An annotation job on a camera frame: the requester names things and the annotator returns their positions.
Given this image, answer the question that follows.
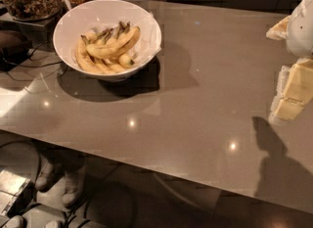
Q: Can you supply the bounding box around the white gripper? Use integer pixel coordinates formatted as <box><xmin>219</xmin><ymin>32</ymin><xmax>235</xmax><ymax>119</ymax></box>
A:
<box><xmin>266</xmin><ymin>0</ymin><xmax>313</xmax><ymax>125</ymax></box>

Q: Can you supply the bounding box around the small yellow banana piece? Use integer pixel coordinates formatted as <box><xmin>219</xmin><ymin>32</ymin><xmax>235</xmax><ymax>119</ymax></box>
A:
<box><xmin>118</xmin><ymin>54</ymin><xmax>134</xmax><ymax>68</ymax></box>

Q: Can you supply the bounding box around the white ceramic bowl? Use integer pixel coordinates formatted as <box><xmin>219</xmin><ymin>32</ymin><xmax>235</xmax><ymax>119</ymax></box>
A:
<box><xmin>53</xmin><ymin>0</ymin><xmax>161</xmax><ymax>82</ymax></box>

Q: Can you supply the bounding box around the white shoe right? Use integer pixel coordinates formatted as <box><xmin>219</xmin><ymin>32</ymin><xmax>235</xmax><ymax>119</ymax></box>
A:
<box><xmin>62</xmin><ymin>165</ymin><xmax>86</xmax><ymax>207</ymax></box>

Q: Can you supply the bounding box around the white shoe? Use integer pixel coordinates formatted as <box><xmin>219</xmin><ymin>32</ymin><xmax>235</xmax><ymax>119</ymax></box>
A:
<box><xmin>62</xmin><ymin>165</ymin><xmax>86</xmax><ymax>207</ymax></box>
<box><xmin>35</xmin><ymin>161</ymin><xmax>62</xmax><ymax>192</ymax></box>

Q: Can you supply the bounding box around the white shoe left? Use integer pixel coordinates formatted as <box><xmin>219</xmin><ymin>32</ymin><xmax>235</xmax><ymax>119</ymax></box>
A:
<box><xmin>35</xmin><ymin>161</ymin><xmax>62</xmax><ymax>192</ymax></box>

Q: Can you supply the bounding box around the dark round device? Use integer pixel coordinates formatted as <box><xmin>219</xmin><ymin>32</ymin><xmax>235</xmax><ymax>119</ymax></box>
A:
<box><xmin>0</xmin><ymin>30</ymin><xmax>32</xmax><ymax>71</ymax></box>

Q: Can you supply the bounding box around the metal box on floor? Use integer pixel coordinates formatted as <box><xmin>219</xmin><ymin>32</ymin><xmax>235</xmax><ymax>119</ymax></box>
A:
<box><xmin>0</xmin><ymin>170</ymin><xmax>31</xmax><ymax>216</ymax></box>

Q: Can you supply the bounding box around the black cable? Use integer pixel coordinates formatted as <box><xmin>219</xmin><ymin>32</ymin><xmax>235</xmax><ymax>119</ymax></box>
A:
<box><xmin>0</xmin><ymin>40</ymin><xmax>69</xmax><ymax>83</ymax></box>

